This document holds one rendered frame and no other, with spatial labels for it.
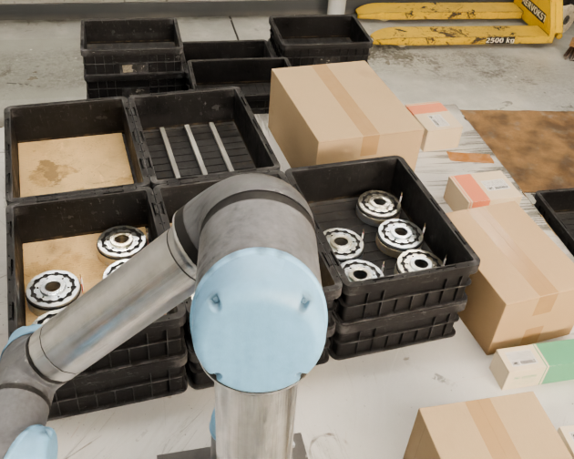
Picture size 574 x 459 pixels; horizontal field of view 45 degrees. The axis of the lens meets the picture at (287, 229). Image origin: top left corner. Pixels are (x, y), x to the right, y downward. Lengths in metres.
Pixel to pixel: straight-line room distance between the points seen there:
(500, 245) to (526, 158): 2.04
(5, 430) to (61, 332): 0.12
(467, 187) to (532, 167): 1.68
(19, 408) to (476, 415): 0.76
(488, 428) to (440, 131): 1.12
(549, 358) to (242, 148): 0.91
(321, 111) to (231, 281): 1.36
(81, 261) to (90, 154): 0.40
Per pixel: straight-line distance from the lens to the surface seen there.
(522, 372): 1.52
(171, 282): 0.76
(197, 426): 1.39
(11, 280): 1.36
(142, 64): 2.93
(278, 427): 0.73
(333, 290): 1.31
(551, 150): 3.76
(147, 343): 1.29
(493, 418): 1.29
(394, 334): 1.51
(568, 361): 1.57
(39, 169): 1.81
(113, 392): 1.39
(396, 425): 1.43
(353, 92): 2.01
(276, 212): 0.64
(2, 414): 0.88
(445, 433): 1.24
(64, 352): 0.87
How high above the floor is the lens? 1.85
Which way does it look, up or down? 40 degrees down
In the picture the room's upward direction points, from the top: 5 degrees clockwise
